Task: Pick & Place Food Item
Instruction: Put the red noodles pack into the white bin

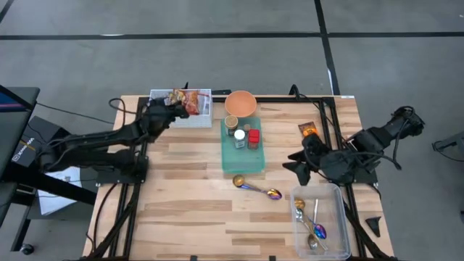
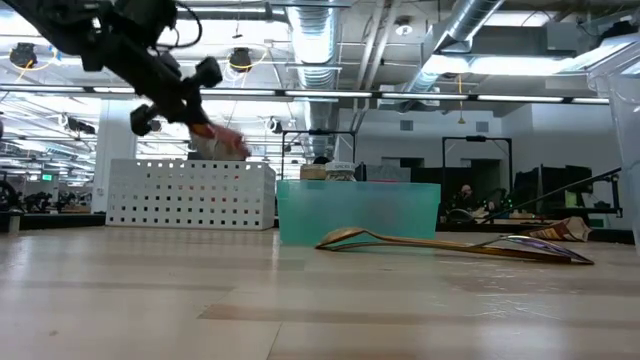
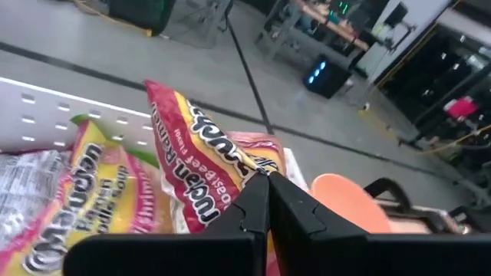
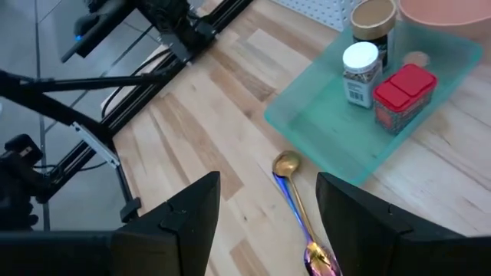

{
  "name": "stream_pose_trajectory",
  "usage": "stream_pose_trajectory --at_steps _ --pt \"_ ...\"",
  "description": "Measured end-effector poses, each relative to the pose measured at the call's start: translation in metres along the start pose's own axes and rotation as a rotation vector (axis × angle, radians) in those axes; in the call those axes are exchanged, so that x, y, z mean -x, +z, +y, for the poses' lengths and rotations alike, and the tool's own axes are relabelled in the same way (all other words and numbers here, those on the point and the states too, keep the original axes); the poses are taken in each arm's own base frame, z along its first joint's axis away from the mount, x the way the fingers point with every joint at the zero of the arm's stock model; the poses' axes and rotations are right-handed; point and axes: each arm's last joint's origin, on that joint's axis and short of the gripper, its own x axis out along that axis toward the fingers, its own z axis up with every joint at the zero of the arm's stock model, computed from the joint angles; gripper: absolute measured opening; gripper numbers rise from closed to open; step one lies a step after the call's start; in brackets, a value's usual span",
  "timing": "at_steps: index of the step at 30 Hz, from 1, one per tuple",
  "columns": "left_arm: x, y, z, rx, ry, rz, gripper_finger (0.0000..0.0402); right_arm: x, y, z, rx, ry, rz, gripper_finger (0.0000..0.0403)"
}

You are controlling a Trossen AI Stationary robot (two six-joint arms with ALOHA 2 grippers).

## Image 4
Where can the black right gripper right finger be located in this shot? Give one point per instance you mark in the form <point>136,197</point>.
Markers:
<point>383,241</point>

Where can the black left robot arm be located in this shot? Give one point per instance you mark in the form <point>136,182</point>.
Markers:
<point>172,23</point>

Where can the black office desk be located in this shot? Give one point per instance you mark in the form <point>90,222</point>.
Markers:
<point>122,11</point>

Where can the glass spice jar white lid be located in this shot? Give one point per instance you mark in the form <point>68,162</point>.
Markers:
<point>360,57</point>

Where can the black computer mouse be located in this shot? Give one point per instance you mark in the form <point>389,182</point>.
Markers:
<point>90,23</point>

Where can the purple iridescent metal spoon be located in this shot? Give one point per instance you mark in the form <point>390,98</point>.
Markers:
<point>322,266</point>

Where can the black aluminium table frame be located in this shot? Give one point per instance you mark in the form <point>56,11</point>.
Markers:
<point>134,101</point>

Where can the black slanted gantry pole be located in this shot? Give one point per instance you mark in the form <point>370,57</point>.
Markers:
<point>50,109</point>

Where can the white perforated storage bin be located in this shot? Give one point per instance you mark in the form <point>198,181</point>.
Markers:
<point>326,11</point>

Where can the gold metal spoon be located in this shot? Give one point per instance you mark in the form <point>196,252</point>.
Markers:
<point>285,163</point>

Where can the teal translucent plastic tray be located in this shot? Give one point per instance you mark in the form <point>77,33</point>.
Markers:
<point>337,145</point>

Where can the terracotta orange bowl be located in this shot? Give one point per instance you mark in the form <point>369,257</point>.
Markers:
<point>445,15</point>

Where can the furikake seasoning jar gold lid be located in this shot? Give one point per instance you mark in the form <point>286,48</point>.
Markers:
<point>374,19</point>

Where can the small round tan disc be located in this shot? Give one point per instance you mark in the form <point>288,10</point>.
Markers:
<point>416,59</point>

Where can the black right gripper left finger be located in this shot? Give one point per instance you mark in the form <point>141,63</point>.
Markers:
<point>115,253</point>

